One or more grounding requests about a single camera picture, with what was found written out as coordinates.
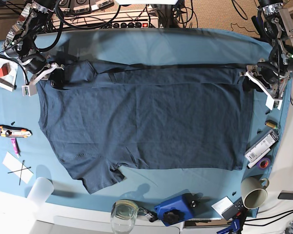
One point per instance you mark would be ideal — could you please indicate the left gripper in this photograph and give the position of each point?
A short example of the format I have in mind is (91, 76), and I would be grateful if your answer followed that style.
(268, 80)

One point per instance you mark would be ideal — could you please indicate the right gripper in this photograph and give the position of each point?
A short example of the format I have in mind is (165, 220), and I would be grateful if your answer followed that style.
(58, 76)

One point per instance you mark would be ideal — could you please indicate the dark blue T-shirt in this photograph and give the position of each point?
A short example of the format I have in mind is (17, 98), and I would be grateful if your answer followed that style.
(112, 115)

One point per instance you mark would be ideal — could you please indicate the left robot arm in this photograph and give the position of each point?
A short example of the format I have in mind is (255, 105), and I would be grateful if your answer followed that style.
(275, 25)

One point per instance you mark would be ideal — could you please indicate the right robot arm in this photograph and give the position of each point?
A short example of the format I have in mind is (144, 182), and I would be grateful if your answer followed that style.
(19, 50)

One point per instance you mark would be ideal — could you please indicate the small battery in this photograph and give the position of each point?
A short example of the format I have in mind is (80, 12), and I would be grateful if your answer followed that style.
(271, 124)

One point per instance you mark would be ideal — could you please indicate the packaged marker pens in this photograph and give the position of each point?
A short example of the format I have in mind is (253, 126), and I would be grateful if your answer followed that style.
(262, 146)

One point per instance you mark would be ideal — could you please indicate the red cube on booklet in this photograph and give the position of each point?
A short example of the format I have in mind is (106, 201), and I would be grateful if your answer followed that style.
(8, 74)

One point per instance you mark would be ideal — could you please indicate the purple tape roll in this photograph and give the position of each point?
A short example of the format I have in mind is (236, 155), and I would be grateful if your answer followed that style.
(263, 163)

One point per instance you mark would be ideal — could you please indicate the orange utility knife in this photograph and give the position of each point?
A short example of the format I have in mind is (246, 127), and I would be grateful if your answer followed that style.
(14, 132)

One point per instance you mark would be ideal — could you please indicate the pink glue tube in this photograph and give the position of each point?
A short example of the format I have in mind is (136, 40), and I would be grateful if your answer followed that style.
(15, 147)

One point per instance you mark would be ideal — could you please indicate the black bobby pins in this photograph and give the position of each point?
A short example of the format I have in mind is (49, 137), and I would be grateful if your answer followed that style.
(23, 167)

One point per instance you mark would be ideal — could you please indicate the black power strip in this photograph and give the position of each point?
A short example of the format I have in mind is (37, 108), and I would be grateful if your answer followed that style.
(129, 24)

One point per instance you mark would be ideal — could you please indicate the white paper slip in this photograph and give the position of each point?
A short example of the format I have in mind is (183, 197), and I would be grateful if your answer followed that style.
(12, 163)

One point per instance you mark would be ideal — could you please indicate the olive ceramic mug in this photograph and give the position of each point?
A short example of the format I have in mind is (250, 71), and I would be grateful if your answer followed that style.
(254, 192)

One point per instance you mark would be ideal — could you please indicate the black phone on desk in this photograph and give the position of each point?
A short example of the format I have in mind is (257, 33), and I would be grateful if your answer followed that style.
(286, 196)

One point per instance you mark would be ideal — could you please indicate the frosted plastic cup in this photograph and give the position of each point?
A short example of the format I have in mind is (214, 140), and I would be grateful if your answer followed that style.
(40, 192)

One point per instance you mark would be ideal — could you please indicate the black remote control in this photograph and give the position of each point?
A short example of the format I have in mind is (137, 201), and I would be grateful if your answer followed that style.
(234, 209)

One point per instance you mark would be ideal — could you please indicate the white card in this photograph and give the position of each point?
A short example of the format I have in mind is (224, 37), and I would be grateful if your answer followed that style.
(222, 205)

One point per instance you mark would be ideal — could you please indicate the blue clamp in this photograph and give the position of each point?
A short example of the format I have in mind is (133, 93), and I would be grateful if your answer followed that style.
(235, 227)

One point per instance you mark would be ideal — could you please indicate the blue plastic box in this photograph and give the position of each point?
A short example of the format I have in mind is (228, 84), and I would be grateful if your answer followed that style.
(175, 210)

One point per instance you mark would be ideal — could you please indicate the clear glass jar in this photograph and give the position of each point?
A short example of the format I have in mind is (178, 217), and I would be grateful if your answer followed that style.
(123, 216)

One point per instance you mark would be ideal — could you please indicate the metal keyring carabiner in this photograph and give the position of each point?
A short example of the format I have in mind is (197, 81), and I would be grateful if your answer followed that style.
(150, 216)

